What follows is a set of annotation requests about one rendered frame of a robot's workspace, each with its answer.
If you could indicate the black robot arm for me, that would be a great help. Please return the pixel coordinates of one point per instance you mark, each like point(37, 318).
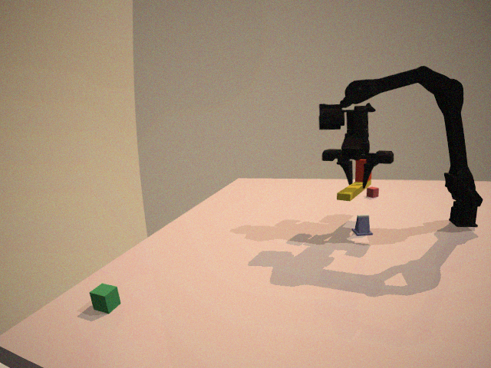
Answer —
point(449, 97)

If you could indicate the green cube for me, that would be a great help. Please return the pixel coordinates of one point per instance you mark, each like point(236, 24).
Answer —
point(105, 298)

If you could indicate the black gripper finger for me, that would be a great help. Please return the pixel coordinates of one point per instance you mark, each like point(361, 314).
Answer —
point(347, 167)
point(367, 172)

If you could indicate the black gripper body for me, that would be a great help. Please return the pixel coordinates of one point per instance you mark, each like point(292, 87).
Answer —
point(372, 158)

